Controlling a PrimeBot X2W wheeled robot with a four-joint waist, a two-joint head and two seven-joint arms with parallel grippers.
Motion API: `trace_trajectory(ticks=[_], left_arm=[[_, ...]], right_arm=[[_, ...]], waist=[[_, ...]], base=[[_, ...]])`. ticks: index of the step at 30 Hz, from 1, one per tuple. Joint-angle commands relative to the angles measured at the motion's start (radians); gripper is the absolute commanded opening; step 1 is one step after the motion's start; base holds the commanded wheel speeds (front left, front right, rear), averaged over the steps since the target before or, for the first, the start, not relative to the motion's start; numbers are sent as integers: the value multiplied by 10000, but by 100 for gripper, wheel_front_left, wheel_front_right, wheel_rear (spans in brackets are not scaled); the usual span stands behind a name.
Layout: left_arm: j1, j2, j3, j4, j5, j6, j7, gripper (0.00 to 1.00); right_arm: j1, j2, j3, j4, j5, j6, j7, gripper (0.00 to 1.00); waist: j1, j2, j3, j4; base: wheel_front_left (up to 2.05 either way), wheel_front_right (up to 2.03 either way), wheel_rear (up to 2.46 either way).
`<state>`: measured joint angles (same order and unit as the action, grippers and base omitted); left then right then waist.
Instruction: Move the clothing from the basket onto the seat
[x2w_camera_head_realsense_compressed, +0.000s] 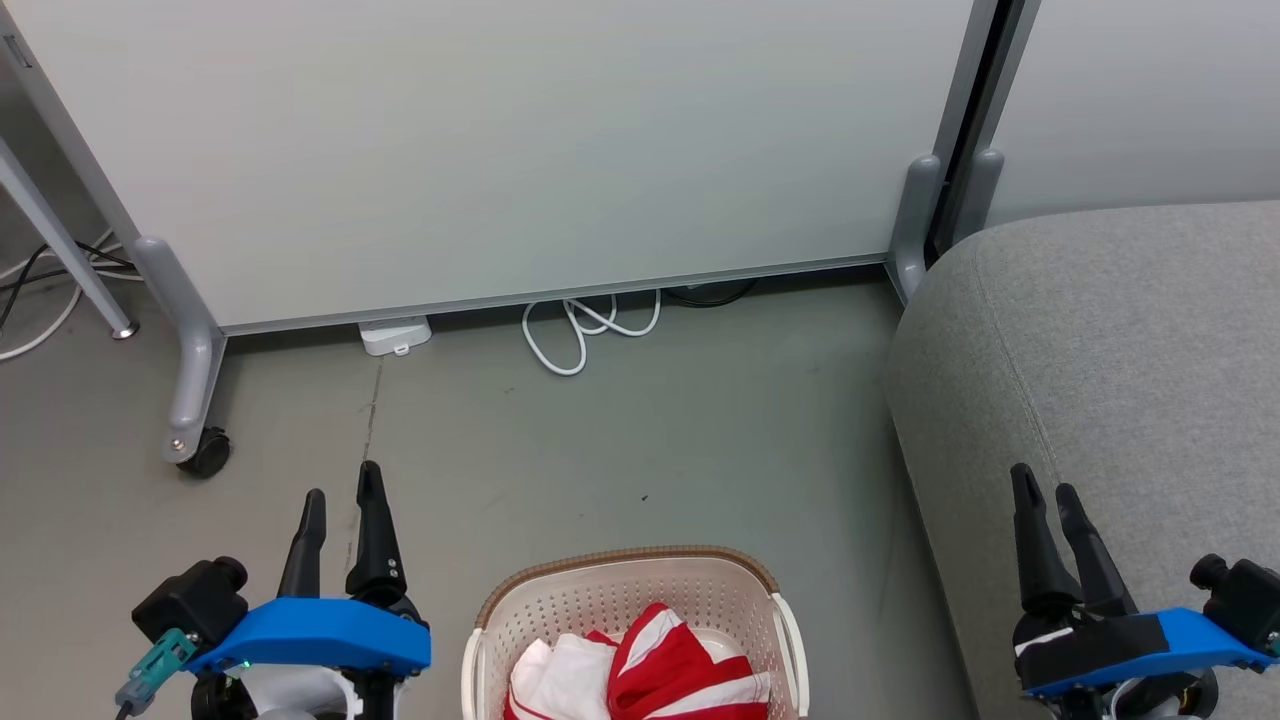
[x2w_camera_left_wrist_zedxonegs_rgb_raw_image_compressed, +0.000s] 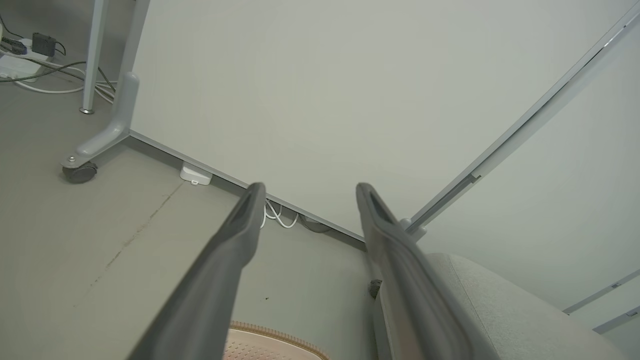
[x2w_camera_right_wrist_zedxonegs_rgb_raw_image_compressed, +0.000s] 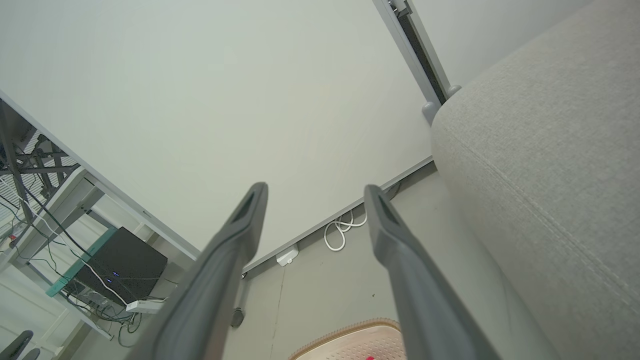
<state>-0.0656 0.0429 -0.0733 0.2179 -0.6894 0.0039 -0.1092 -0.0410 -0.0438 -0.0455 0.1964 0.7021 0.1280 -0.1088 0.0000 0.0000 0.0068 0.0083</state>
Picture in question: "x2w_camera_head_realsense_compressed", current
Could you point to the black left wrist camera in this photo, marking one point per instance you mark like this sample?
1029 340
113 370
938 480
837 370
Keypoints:
190 603

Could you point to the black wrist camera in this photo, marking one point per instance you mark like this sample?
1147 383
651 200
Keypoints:
1245 600
190 603

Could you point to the long grey partition foot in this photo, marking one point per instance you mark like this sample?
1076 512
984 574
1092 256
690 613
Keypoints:
185 340

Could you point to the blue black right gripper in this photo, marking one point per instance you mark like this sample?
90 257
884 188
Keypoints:
1095 650

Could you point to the black caster wheel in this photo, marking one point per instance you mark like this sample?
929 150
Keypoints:
208 452

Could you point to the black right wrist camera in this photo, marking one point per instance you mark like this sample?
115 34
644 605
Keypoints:
1245 600

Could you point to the wide white partition panel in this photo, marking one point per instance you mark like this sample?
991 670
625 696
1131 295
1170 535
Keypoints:
500 150

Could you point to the grey metal table leg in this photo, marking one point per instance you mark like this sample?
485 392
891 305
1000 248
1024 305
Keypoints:
70 255

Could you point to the narrow white partition panel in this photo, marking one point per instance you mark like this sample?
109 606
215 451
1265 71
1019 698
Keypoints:
1140 100

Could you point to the short grey partition foot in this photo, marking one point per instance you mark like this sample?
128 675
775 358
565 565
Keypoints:
978 195
915 220

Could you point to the cream laundry basket brown rim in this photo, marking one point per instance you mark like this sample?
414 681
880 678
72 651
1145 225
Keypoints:
620 590

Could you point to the red and white garment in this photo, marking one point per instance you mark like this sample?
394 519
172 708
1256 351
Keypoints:
660 675

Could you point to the grey fabric sofa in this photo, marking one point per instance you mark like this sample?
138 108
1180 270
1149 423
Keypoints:
1120 400

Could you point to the white power adapter box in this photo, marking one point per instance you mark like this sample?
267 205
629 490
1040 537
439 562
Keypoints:
395 335

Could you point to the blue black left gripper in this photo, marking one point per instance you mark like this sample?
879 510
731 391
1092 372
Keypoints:
320 635

